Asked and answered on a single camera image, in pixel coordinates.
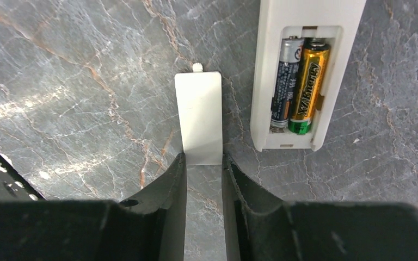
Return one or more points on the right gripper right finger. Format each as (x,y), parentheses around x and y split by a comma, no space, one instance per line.
(260,226)

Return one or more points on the white remote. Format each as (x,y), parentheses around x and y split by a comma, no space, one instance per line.
(337,22)

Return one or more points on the dark AAA battery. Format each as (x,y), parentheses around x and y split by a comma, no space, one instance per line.
(286,81)

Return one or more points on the gold AAA battery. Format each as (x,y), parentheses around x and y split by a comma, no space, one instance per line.
(312,69)

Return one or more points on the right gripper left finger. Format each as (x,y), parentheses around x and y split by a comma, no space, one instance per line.
(149,225)

